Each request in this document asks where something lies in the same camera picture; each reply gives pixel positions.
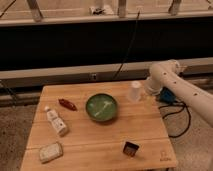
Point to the red chili pepper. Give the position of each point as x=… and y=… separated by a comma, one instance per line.
x=67, y=104

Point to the green bowl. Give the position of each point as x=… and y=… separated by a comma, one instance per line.
x=101, y=107

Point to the white rectangular sponge block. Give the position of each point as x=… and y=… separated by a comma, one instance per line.
x=50, y=152

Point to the dark square eraser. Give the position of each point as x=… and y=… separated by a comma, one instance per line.
x=130, y=149

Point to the white tube bottle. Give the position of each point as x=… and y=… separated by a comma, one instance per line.
x=56, y=121

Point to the blue floor device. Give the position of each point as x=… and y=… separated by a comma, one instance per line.
x=167, y=96

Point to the small object on ledge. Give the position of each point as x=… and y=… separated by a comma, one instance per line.
x=97, y=10

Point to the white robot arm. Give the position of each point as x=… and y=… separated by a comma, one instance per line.
x=165, y=74

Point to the wooden table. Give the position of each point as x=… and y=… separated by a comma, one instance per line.
x=92, y=146

